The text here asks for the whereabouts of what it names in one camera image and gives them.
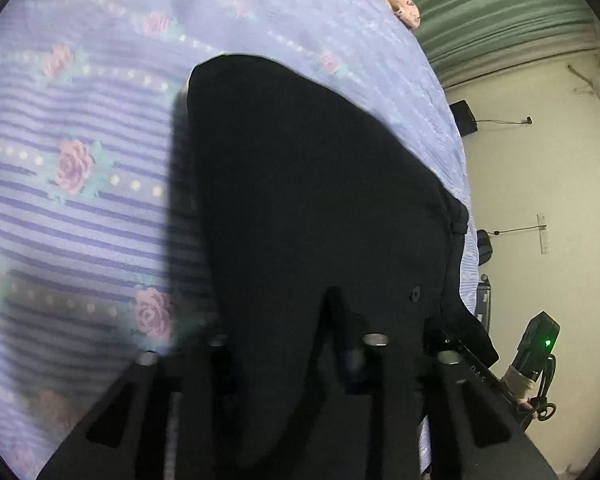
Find black speaker box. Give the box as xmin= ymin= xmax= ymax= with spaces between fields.
xmin=450 ymin=100 xmax=478 ymax=136

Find green curtain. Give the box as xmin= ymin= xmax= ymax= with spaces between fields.
xmin=414 ymin=0 xmax=600 ymax=88

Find lilac floral striped bed sheet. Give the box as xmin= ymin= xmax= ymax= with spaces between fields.
xmin=0 ymin=0 xmax=470 ymax=479

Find white wall power strip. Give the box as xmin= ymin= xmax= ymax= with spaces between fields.
xmin=536 ymin=214 xmax=550 ymax=255

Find black pants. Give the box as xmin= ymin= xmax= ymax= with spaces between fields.
xmin=187 ymin=55 xmax=498 ymax=479

